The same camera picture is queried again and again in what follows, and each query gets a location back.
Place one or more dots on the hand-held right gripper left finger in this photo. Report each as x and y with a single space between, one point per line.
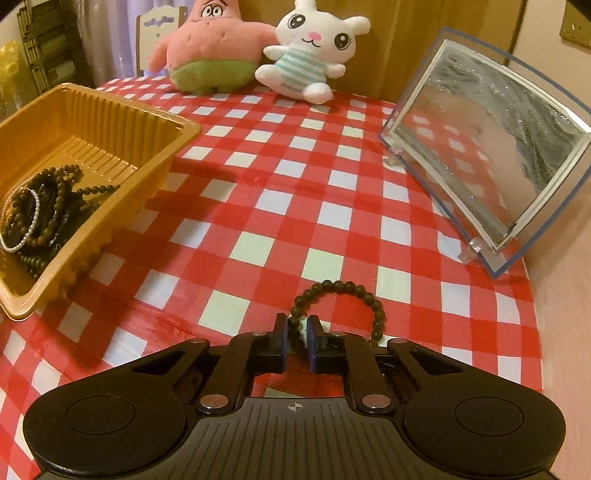
277 350

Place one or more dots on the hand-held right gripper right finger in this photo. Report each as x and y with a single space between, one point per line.
316 350

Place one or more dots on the yellow plastic tray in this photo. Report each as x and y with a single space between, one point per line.
115 120

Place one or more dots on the white bunny plush toy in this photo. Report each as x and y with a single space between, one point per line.
300 69

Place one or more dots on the pink star plush toy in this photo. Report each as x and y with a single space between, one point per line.
212 46

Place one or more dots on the wooden wardrobe panel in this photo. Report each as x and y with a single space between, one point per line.
406 46

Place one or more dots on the lilac patterned curtain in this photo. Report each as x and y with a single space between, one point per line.
120 46

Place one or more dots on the white wooden chair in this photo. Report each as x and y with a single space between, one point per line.
147 27

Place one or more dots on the yellow plastic bag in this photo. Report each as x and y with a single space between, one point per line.
9 64

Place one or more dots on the glass sand art frame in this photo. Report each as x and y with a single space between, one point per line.
485 152

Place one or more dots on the beige wall outlet plate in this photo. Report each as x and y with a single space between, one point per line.
577 30

